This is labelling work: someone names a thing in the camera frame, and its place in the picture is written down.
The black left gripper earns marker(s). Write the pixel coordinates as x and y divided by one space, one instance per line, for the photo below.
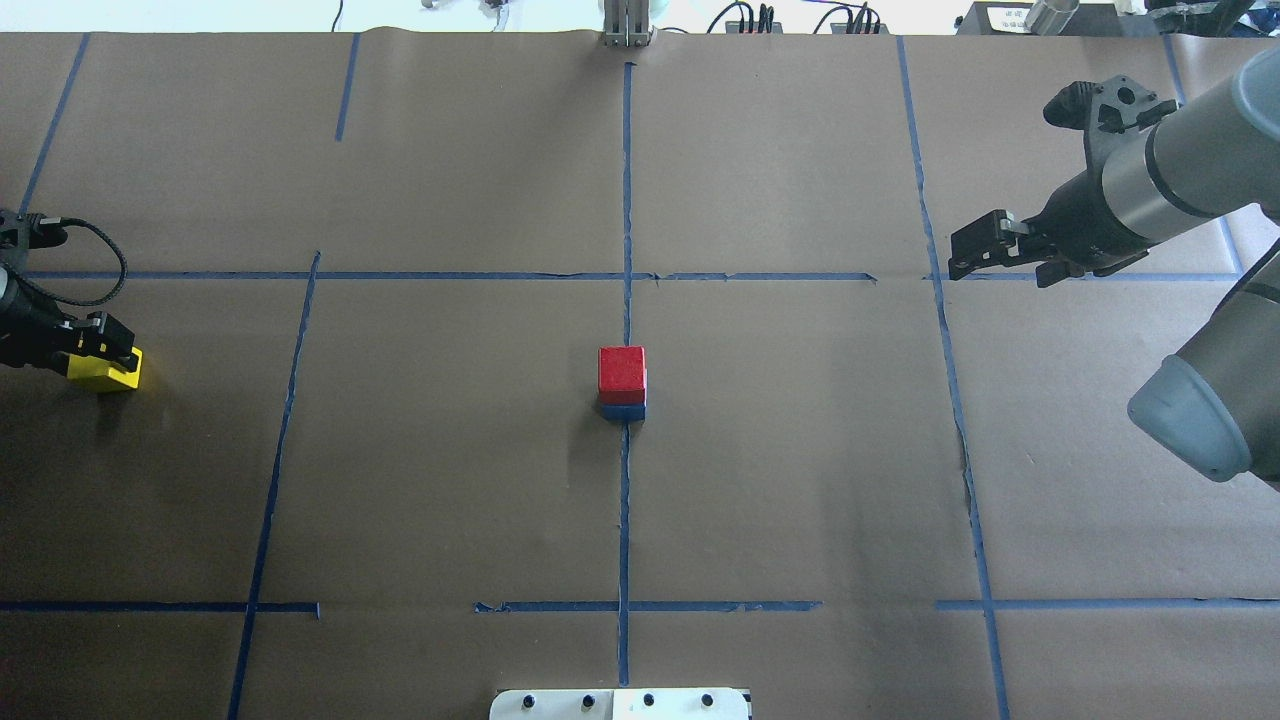
30 332

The red cube block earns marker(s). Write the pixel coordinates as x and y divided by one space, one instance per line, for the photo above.
621 377

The black power strip left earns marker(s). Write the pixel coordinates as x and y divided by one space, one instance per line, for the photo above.
745 18

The black power strip right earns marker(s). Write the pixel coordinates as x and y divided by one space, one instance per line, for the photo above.
850 18

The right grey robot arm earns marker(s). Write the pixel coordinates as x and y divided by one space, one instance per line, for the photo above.
1155 169

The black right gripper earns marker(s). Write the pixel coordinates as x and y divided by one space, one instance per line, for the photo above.
1082 218

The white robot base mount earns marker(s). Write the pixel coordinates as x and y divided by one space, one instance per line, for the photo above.
623 703

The black box with label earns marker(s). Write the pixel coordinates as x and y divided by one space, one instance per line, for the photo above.
1009 18

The blue cube block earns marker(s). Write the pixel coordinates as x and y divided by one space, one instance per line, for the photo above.
622 413

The yellow cube block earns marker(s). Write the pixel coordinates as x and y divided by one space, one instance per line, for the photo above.
102 377

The black power strip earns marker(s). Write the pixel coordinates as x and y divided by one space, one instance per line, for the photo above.
745 18
850 18

